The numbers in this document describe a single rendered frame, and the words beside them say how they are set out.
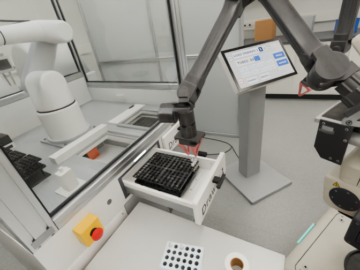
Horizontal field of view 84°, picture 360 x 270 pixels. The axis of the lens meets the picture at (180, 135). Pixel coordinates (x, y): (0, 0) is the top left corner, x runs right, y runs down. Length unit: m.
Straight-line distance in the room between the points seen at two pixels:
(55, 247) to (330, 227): 1.37
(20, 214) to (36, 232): 0.08
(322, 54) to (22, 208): 0.87
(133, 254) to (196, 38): 2.10
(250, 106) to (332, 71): 1.03
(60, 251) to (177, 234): 0.37
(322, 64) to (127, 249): 0.83
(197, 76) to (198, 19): 1.71
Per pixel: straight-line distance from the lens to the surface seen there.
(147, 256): 0.80
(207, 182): 0.73
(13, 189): 0.64
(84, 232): 0.75
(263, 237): 1.72
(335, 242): 1.48
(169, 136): 1.05
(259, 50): 1.63
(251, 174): 2.07
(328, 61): 0.68
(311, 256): 1.39
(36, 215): 0.70
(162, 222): 0.86
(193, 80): 0.70
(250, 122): 1.71
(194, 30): 2.41
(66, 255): 0.82
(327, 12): 4.22
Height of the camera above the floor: 1.44
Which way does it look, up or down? 30 degrees down
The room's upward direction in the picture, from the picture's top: 9 degrees counter-clockwise
